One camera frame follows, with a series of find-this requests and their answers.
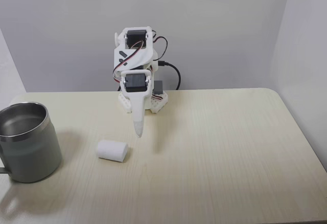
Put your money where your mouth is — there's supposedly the white gauze dressing roll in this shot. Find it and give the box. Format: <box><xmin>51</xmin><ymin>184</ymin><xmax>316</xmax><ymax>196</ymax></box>
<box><xmin>96</xmin><ymin>139</ymin><xmax>129</xmax><ymax>163</ymax></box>

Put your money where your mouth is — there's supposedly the grey table clamp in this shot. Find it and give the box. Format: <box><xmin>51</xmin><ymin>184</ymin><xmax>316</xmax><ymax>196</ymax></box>
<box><xmin>153</xmin><ymin>80</ymin><xmax>165</xmax><ymax>95</ymax></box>

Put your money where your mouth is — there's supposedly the grey-green steel mug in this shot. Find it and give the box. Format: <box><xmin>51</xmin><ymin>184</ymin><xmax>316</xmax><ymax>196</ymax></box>
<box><xmin>0</xmin><ymin>101</ymin><xmax>63</xmax><ymax>184</ymax></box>

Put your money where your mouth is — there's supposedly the black power cable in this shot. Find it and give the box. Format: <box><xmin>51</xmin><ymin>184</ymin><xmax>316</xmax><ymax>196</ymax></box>
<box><xmin>157</xmin><ymin>60</ymin><xmax>182</xmax><ymax>91</ymax></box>

